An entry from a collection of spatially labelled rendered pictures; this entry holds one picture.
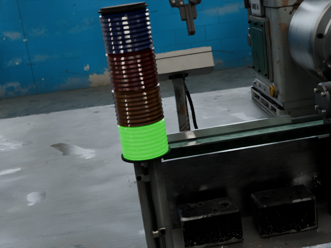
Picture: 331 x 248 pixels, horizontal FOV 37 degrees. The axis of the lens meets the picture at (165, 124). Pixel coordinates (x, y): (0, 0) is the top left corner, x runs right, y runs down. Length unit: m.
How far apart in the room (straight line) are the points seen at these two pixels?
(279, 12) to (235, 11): 5.14
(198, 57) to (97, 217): 0.43
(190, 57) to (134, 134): 0.58
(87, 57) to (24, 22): 0.91
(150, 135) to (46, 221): 0.51
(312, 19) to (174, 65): 0.34
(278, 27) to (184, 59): 0.35
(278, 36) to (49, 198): 0.74
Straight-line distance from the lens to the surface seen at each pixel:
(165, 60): 1.15
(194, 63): 1.15
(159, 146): 0.61
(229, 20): 6.54
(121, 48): 0.58
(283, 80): 1.43
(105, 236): 0.95
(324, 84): 0.84
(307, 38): 1.23
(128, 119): 0.60
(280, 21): 1.41
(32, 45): 6.76
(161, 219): 0.67
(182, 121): 1.19
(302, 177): 0.95
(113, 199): 1.10
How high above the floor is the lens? 1.24
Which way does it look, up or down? 16 degrees down
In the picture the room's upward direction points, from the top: 8 degrees counter-clockwise
